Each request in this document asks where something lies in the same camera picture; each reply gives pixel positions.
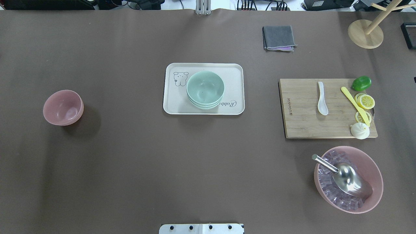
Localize upper lemon slice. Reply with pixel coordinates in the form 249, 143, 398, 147
355, 92, 375, 110

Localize middle green bowl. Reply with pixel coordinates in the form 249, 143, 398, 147
188, 96, 222, 105

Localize bamboo cutting board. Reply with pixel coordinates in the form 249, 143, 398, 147
279, 78, 358, 139

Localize top green bowl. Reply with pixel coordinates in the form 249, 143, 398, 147
186, 71, 225, 104

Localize lemon slice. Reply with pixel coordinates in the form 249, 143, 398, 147
355, 92, 375, 110
355, 111, 372, 124

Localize wooden mug tree stand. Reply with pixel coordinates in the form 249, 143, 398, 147
348, 0, 416, 49

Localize large pink bowl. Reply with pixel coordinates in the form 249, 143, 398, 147
314, 146, 384, 214

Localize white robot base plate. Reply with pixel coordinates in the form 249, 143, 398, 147
159, 223, 245, 234

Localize cream rabbit tray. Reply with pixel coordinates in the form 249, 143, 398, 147
163, 63, 245, 115

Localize green lime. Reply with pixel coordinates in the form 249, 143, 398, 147
351, 76, 372, 91

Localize folded grey cloth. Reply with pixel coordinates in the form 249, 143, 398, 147
262, 25, 297, 52

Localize yellow plastic knife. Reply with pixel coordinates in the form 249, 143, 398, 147
341, 86, 371, 126

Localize lower lemon slice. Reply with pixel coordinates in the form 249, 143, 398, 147
355, 111, 372, 124

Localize green bowl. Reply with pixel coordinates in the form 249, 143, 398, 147
188, 96, 222, 105
186, 71, 225, 104
190, 100, 220, 110

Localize small pink bowl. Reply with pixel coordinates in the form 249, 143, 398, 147
43, 89, 84, 126

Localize bottom green bowl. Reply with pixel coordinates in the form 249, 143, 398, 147
190, 100, 220, 110

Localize aluminium frame post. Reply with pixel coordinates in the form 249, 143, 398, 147
196, 0, 212, 15

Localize black box at edge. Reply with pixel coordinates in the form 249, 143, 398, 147
401, 22, 416, 49

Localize metal ice scoop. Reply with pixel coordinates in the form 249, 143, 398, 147
312, 154, 373, 199

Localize white ceramic spoon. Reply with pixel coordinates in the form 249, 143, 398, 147
317, 81, 329, 116

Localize clear ice cubes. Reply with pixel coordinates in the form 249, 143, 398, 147
318, 150, 366, 211

